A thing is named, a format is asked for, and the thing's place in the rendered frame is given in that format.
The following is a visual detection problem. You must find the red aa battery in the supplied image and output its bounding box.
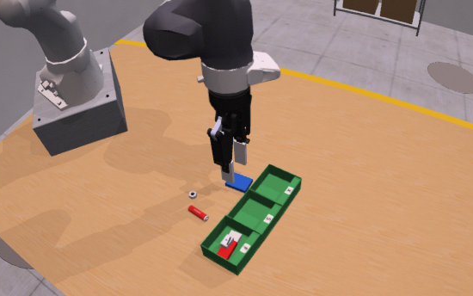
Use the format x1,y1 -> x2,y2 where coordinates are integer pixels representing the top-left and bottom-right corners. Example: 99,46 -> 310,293
188,206 -> 209,222

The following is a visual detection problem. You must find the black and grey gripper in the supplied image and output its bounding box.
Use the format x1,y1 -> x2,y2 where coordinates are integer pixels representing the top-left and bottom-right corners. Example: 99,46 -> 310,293
207,86 -> 252,184

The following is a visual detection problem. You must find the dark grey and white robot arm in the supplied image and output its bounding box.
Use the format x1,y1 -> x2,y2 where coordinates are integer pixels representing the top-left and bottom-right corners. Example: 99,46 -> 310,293
0,0 -> 280,112

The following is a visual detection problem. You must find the green three-compartment bin rack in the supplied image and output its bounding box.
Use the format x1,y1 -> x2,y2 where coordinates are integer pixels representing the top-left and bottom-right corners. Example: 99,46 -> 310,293
200,164 -> 302,276

